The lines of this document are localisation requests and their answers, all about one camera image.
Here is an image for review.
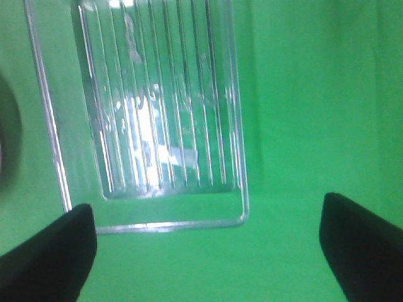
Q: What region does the green tablecloth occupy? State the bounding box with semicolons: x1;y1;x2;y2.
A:
1;1;402;301

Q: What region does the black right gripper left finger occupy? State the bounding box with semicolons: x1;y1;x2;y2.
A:
1;204;97;301

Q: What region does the clear right plastic container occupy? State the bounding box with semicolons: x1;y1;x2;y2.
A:
24;1;249;235

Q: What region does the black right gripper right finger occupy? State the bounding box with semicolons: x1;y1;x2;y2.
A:
319;193;402;301

